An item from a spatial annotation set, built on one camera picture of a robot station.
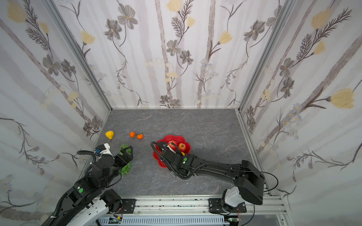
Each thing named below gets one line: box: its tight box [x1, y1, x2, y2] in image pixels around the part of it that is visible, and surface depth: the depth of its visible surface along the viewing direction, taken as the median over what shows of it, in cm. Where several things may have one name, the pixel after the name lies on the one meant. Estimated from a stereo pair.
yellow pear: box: [105, 130, 115, 140], surface depth 103 cm
